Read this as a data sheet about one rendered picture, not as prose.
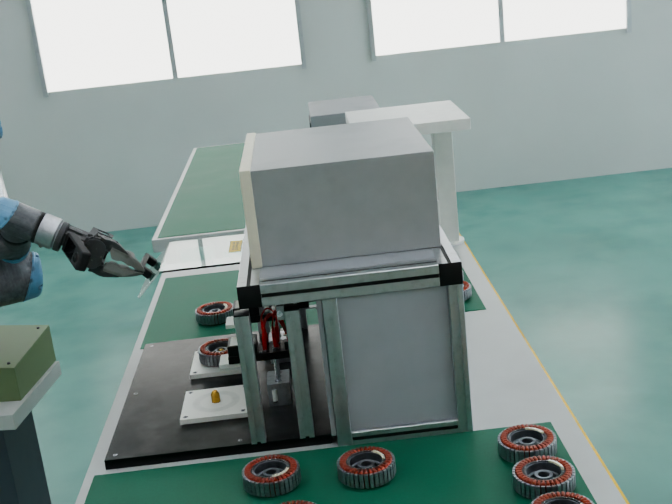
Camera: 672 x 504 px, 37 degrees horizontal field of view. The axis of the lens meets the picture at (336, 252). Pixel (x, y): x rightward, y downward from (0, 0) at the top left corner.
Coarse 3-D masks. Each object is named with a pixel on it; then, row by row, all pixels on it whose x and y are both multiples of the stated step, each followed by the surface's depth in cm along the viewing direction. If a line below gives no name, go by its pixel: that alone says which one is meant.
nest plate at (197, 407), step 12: (192, 396) 228; (204, 396) 227; (228, 396) 226; (240, 396) 225; (192, 408) 222; (204, 408) 221; (216, 408) 221; (228, 408) 220; (240, 408) 219; (180, 420) 217; (192, 420) 217; (204, 420) 217; (216, 420) 217
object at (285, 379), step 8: (272, 376) 224; (280, 376) 223; (288, 376) 223; (272, 384) 220; (280, 384) 220; (288, 384) 220; (280, 392) 220; (288, 392) 220; (272, 400) 221; (280, 400) 221; (288, 400) 221
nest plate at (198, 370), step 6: (198, 354) 252; (198, 360) 248; (192, 366) 245; (198, 366) 244; (204, 366) 244; (192, 372) 241; (198, 372) 241; (204, 372) 241; (210, 372) 240; (216, 372) 240; (222, 372) 240; (228, 372) 240; (234, 372) 240; (240, 372) 240; (192, 378) 240
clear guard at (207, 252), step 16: (192, 240) 249; (208, 240) 247; (224, 240) 246; (160, 256) 246; (176, 256) 237; (192, 256) 235; (208, 256) 234; (224, 256) 233; (240, 256) 231; (160, 272) 227; (144, 288) 228
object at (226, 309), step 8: (208, 304) 287; (216, 304) 287; (224, 304) 285; (232, 304) 285; (200, 312) 281; (208, 312) 280; (216, 312) 280; (224, 312) 280; (232, 312) 282; (200, 320) 280; (208, 320) 279; (216, 320) 279; (224, 320) 280
